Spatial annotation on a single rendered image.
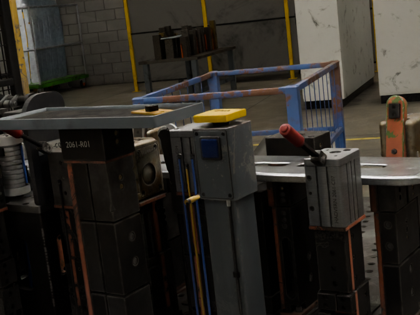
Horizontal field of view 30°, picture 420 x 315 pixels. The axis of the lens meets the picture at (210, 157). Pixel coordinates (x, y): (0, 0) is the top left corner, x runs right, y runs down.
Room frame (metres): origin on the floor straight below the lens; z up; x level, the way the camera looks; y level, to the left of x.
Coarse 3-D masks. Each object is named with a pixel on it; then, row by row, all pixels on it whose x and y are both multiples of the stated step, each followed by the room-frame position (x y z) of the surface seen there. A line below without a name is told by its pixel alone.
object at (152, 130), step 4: (152, 128) 1.92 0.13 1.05; (156, 128) 1.91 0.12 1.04; (148, 132) 1.88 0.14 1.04; (152, 132) 1.89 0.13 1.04; (156, 132) 1.90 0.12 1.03; (148, 136) 1.88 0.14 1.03; (152, 136) 1.89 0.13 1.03; (156, 136) 1.90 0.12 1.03; (156, 140) 1.90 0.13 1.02; (160, 144) 1.91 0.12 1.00; (160, 148) 1.91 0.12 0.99; (160, 152) 1.91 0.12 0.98
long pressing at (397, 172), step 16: (256, 160) 1.59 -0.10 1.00; (272, 160) 1.57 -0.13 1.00; (288, 160) 1.55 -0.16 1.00; (368, 160) 1.47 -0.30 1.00; (384, 160) 1.45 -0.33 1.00; (400, 160) 1.43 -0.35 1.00; (416, 160) 1.42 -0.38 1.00; (256, 176) 1.45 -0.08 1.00; (272, 176) 1.43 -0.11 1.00; (288, 176) 1.41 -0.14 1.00; (304, 176) 1.39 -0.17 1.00; (368, 176) 1.32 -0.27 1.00; (384, 176) 1.31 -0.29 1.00; (400, 176) 1.29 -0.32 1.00; (416, 176) 1.29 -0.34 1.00
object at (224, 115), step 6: (198, 114) 1.19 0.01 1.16; (204, 114) 1.18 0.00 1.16; (210, 114) 1.17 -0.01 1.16; (216, 114) 1.17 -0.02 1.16; (222, 114) 1.16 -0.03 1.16; (228, 114) 1.16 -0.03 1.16; (234, 114) 1.17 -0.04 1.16; (240, 114) 1.19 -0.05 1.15; (198, 120) 1.18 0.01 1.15; (204, 120) 1.18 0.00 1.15; (210, 120) 1.17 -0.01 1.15; (216, 120) 1.16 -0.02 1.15; (222, 120) 1.16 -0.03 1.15; (228, 120) 1.16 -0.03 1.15
